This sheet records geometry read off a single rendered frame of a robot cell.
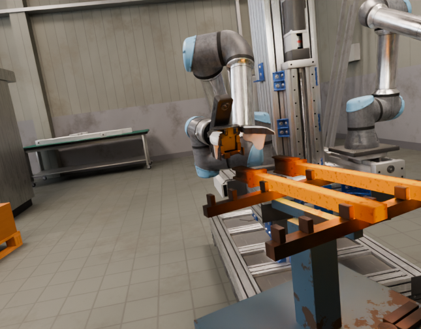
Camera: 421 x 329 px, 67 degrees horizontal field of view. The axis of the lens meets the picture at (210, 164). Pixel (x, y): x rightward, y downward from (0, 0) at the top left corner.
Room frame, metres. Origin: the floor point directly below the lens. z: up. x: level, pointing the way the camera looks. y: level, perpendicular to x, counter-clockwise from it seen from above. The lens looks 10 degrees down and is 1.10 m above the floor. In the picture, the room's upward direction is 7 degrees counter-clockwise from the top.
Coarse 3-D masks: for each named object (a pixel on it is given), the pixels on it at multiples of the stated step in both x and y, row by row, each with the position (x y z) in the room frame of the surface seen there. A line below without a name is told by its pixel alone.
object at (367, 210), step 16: (240, 176) 0.77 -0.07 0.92; (256, 176) 0.68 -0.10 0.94; (272, 176) 0.65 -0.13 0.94; (288, 192) 0.57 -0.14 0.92; (304, 192) 0.53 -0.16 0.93; (320, 192) 0.50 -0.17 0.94; (336, 192) 0.49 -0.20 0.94; (336, 208) 0.46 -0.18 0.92; (368, 208) 0.41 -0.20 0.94; (384, 208) 0.41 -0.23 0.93
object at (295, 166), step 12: (276, 156) 0.82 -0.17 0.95; (288, 156) 0.80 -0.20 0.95; (276, 168) 0.82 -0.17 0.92; (288, 168) 0.75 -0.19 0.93; (300, 168) 0.72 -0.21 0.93; (312, 168) 0.68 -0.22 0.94; (324, 168) 0.66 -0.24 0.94; (336, 168) 0.65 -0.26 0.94; (336, 180) 0.62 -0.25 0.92; (348, 180) 0.59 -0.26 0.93; (360, 180) 0.57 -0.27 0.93; (372, 180) 0.54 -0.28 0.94; (384, 180) 0.52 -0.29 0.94; (396, 180) 0.51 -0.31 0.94; (408, 180) 0.51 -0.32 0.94; (384, 192) 0.52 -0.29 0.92; (420, 192) 0.47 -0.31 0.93
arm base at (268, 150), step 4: (264, 144) 1.38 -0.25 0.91; (268, 144) 1.39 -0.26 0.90; (272, 144) 1.41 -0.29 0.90; (264, 148) 1.38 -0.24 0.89; (268, 148) 1.38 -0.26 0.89; (272, 148) 1.40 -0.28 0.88; (264, 152) 1.37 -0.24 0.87; (268, 152) 1.37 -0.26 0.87; (272, 152) 1.40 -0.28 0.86; (264, 156) 1.37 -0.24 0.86; (268, 156) 1.37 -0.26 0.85; (272, 156) 1.38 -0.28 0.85; (264, 160) 1.36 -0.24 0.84; (268, 160) 1.36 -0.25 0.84; (272, 160) 1.37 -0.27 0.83; (264, 164) 1.36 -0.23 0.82
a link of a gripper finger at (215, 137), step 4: (216, 132) 0.79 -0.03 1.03; (220, 132) 0.78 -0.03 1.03; (212, 136) 0.74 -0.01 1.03; (216, 136) 0.73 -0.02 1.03; (220, 136) 0.77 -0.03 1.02; (212, 140) 0.73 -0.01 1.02; (216, 140) 0.72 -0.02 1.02; (220, 140) 0.75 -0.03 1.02; (216, 144) 0.71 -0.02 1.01; (216, 148) 0.75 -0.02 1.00; (216, 152) 0.75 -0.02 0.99; (216, 156) 0.75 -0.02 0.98
